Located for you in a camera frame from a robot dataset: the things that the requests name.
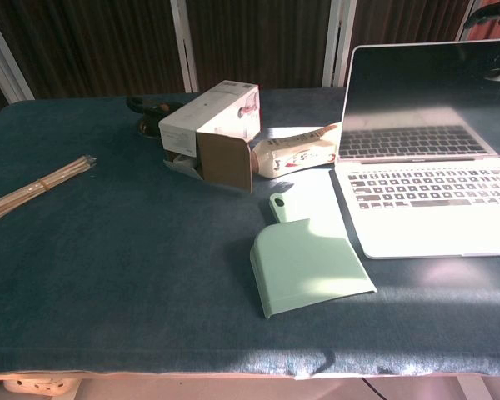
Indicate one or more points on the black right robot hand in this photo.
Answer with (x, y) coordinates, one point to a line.
(489, 13)

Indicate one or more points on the silver laptop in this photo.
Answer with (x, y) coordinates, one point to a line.
(421, 225)

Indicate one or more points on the red curtain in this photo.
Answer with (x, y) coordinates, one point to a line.
(491, 33)

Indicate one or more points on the cream squeeze tube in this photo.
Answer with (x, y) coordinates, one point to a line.
(283, 156)

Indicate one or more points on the white and brown cardboard box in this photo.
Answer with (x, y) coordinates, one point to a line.
(208, 112)

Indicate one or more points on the mint green plastic dustpan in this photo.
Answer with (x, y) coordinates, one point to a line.
(308, 266)

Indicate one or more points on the black round object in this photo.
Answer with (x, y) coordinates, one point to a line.
(150, 114)

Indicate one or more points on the white table leg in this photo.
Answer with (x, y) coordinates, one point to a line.
(475, 389)

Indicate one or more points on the dark brown curtain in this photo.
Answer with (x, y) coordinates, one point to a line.
(108, 41)

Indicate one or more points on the blue table cloth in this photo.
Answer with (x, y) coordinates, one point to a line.
(108, 271)

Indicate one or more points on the yellow rubber band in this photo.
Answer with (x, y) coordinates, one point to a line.
(46, 184)

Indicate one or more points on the bundle of wooden sticks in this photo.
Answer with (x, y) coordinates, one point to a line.
(25, 192)

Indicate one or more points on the white power strip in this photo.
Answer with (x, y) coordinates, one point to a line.
(37, 385)

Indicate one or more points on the white frame post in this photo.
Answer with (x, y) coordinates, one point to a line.
(190, 79)
(473, 5)
(331, 62)
(11, 77)

